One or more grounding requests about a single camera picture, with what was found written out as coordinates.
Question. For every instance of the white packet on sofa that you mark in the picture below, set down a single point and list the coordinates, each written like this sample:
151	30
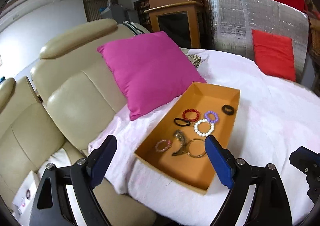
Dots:
26	194

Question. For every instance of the wooden cabinet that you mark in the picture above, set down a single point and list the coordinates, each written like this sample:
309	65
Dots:
180	21

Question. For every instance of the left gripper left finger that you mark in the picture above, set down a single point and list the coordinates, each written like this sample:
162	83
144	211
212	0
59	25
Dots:
87	173

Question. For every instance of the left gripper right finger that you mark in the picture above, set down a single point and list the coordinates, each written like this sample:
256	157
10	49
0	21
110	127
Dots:
232	172

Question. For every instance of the patterned fabric piece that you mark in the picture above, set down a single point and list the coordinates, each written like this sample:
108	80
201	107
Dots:
195	56

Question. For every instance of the orange cardboard box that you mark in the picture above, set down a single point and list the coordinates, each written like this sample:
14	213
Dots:
197	113

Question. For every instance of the magenta pillow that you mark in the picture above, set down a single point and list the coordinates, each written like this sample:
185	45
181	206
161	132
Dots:
149	69

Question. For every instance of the brown hair claw clip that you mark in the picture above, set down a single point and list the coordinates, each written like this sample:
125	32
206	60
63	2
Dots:
184	144

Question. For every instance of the red pillow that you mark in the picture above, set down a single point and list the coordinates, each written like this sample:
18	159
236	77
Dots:
273	54

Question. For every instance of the silver foil insulation panel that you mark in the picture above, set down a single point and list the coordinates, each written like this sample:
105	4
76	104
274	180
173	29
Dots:
229	25

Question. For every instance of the beige leather sofa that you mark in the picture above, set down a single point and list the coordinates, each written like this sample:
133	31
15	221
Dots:
53	115

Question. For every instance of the white textured bed blanket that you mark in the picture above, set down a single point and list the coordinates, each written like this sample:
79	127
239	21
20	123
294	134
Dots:
275	117

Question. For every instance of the thin metal bangle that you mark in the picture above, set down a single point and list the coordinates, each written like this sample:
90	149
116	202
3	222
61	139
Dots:
195	148

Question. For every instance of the black scrunchie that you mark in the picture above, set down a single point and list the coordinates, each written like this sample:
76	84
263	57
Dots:
228	109

